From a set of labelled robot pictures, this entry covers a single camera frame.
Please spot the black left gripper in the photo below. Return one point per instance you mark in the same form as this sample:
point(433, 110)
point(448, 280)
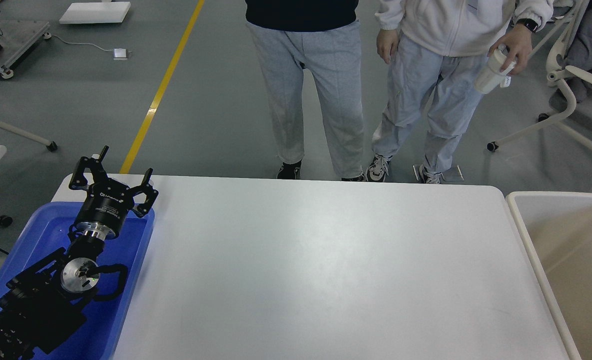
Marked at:
point(103, 205)

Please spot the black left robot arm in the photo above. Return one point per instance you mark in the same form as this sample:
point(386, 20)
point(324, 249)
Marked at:
point(66, 286)

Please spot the white chair base left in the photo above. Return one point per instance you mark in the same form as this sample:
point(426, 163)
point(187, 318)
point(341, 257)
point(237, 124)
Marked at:
point(6, 125)

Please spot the white board on floor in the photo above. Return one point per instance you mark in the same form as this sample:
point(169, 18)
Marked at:
point(100, 12)

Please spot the grey wheeled cart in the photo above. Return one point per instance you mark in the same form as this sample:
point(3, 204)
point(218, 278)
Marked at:
point(16, 39)

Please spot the person in grey sweatpants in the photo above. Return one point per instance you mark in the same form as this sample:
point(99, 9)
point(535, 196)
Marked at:
point(322, 37)

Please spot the metal floor plate left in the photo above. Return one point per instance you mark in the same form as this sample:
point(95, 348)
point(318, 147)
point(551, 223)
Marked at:
point(418, 173)

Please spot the metal floor plate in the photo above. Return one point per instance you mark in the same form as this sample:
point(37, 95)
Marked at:
point(418, 173)
point(454, 174)

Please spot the metal floor plate right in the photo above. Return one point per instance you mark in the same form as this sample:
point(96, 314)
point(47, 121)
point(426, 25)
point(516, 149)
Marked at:
point(454, 174)

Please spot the person in white clothes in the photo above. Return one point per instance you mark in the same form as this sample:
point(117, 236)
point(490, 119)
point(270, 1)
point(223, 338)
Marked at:
point(435, 49)

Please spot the white cup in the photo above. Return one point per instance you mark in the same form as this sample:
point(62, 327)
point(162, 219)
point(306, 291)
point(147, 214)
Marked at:
point(491, 76)

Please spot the beige plastic bin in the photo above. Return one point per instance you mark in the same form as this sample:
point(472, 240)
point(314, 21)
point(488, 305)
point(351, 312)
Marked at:
point(556, 228)

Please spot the white office chair right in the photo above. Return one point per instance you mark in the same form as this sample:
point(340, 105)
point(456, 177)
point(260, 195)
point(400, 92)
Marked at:
point(569, 71)

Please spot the white power adapter with cable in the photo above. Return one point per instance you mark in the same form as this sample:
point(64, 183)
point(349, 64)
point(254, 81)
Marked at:
point(117, 53)

